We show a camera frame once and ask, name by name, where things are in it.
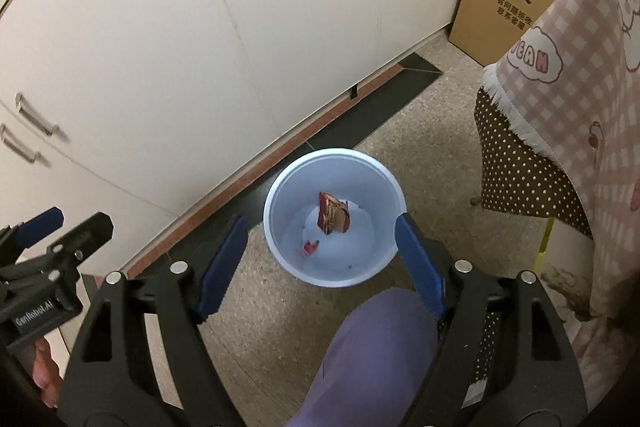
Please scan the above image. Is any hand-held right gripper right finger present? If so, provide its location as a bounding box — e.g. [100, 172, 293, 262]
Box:
[394, 213, 589, 427]

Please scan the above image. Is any brown polka dot cloth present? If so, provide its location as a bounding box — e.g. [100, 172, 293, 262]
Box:
[437, 86, 594, 383]

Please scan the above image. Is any person's leg in purple trousers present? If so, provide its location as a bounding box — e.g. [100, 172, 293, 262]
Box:
[290, 288, 442, 427]

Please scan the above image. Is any yellow strip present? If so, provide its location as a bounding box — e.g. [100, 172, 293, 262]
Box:
[533, 217, 554, 274]

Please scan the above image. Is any crumpled brown red wrapper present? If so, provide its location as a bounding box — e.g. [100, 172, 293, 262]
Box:
[316, 192, 352, 237]

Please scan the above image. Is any metal cabinet handle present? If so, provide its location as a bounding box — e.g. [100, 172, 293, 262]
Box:
[14, 92, 59, 136]
[0, 123, 42, 164]

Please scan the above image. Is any pink checked tablecloth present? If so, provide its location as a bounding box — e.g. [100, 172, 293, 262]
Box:
[482, 0, 640, 380]

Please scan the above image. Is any light blue plastic bin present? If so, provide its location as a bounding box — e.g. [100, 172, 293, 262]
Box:
[263, 148, 407, 286]

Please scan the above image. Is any person's left hand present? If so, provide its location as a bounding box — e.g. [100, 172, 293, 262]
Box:
[29, 338, 64, 409]

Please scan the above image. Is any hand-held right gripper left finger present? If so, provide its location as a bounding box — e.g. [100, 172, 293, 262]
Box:
[57, 214, 251, 427]

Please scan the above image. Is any white cabinet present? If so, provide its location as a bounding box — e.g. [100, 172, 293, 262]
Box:
[0, 0, 482, 275]

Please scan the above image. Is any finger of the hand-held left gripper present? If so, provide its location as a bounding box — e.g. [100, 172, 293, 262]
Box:
[0, 207, 65, 260]
[46, 213, 114, 267]

